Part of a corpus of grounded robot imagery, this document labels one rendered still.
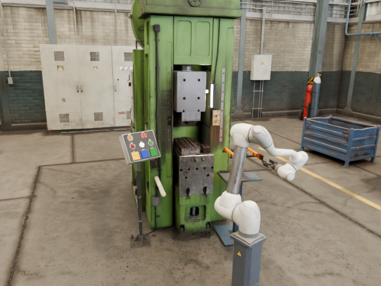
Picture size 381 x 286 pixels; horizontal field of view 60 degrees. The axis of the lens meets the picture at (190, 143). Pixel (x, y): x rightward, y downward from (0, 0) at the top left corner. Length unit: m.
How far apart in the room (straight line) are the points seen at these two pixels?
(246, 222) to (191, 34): 1.93
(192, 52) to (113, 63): 5.16
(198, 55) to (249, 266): 2.07
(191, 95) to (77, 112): 5.48
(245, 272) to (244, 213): 0.46
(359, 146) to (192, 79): 4.15
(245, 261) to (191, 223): 1.25
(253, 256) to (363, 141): 4.53
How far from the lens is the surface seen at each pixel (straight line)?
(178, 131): 3.87
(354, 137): 6.55
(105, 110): 8.55
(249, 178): 3.45
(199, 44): 3.49
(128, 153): 3.09
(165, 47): 3.39
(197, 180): 3.52
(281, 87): 11.09
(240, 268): 2.70
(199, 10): 3.44
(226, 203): 2.58
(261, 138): 2.43
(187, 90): 3.32
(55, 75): 8.42
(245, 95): 10.42
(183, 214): 3.65
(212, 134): 3.63
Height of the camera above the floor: 1.93
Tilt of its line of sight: 15 degrees down
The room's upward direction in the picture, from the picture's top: 1 degrees clockwise
